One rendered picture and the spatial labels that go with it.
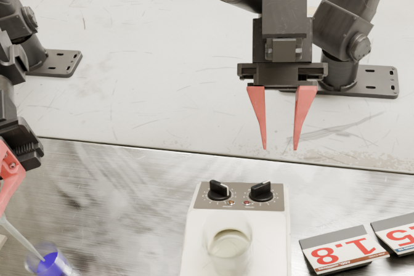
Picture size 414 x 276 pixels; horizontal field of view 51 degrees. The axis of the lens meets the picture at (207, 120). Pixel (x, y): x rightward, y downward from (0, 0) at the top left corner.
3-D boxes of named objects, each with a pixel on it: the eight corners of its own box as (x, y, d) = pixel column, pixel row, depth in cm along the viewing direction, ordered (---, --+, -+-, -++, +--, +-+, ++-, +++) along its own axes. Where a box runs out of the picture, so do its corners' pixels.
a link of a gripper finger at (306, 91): (316, 152, 48) (318, 67, 48) (252, 150, 49) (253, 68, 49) (311, 149, 54) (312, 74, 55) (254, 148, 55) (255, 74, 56)
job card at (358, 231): (298, 240, 58) (299, 227, 55) (362, 225, 58) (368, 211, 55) (314, 285, 54) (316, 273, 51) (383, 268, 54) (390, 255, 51)
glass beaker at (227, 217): (236, 230, 51) (231, 195, 45) (265, 265, 48) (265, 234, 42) (194, 259, 49) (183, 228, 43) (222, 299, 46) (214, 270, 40)
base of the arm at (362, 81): (409, 64, 65) (406, 34, 70) (277, 58, 70) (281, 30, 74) (398, 100, 71) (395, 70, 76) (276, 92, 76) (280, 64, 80)
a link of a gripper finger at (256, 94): (309, 152, 48) (310, 67, 48) (244, 150, 49) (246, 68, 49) (304, 149, 54) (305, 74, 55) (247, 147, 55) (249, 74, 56)
